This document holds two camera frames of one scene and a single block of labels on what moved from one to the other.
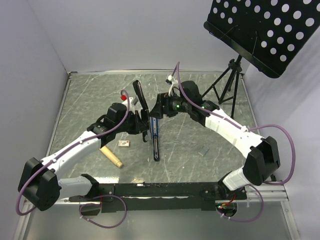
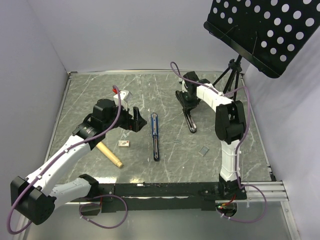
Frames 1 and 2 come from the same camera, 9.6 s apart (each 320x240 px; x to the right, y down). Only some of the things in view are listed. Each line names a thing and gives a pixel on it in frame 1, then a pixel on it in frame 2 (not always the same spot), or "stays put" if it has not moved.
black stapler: (145, 112) to (186, 110)
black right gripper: (159, 110) to (194, 104)
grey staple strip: (204, 150) stays put
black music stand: (271, 33) stays put
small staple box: (123, 143) stays put
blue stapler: (154, 126) stays put
